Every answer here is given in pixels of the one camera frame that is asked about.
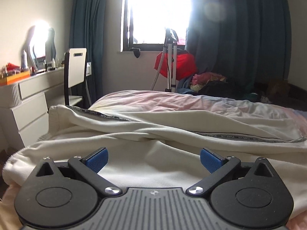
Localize cream white sweatpants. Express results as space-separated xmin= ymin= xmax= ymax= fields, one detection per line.
xmin=3 ymin=103 xmax=306 ymax=216

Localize pile of colourful clothes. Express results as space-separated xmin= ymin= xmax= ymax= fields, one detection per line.
xmin=177 ymin=71 xmax=255 ymax=100

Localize pastel pink bed sheet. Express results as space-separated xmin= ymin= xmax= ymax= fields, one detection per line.
xmin=89 ymin=90 xmax=306 ymax=126

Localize white dressing table with drawers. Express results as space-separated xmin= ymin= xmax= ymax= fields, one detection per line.
xmin=1 ymin=68 xmax=64 ymax=150

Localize red bag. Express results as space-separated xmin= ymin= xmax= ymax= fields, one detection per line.
xmin=154 ymin=50 xmax=197 ymax=81

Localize white black chair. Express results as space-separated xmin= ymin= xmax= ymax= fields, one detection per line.
xmin=64 ymin=48 xmax=87 ymax=108

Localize orange box on dresser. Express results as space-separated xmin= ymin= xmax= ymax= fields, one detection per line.
xmin=0 ymin=71 xmax=30 ymax=86

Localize white bottle on dresser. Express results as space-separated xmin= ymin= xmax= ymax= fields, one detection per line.
xmin=21 ymin=49 xmax=28 ymax=71

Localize curved vanity mirror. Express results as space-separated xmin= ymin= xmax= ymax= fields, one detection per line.
xmin=23 ymin=20 xmax=57 ymax=72

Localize silver tripod stand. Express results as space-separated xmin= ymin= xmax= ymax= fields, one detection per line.
xmin=149 ymin=28 xmax=178 ymax=92

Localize teal right curtain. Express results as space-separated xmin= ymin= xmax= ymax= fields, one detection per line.
xmin=185 ymin=0 xmax=291 ymax=91

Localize teal curtain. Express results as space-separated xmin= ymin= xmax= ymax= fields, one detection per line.
xmin=69 ymin=0 xmax=107 ymax=102
xmin=185 ymin=0 xmax=291 ymax=91

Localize teal left curtain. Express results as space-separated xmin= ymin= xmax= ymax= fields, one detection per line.
xmin=69 ymin=0 xmax=107 ymax=102

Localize window with dark frame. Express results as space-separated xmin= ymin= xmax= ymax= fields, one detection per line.
xmin=121 ymin=0 xmax=191 ymax=51

